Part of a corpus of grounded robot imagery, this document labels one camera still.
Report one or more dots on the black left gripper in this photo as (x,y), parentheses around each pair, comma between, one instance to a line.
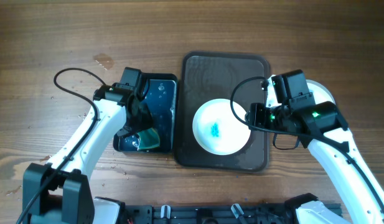
(147,123)

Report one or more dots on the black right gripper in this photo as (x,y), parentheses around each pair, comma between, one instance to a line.
(255,116)

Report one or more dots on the green yellow scrub sponge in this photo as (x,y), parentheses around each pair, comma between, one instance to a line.
(148,139)

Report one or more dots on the white plate top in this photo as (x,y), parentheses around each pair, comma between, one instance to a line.
(216,128)

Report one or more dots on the white plate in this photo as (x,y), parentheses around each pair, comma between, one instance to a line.
(320,93)
(216,128)

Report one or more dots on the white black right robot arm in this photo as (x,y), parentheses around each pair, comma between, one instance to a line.
(305,109)

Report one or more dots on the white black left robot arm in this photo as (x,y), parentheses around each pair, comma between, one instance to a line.
(59,191)

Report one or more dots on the small black water tray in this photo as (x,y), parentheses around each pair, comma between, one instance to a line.
(159,92)

